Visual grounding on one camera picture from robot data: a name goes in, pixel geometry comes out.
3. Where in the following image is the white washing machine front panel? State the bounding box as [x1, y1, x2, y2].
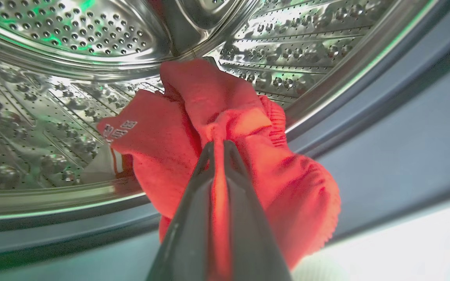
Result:
[291, 201, 450, 281]

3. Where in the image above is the grey rubber door gasket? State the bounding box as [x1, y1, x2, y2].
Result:
[0, 0, 450, 276]

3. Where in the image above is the red knitted garment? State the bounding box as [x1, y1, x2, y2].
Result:
[97, 58, 341, 271]

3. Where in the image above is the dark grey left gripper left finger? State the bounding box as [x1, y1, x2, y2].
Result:
[146, 141, 215, 281]

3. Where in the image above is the stainless steel washing machine drum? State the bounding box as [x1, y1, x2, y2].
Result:
[0, 0, 440, 221]

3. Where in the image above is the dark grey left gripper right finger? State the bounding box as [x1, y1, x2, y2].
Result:
[223, 140, 292, 281]

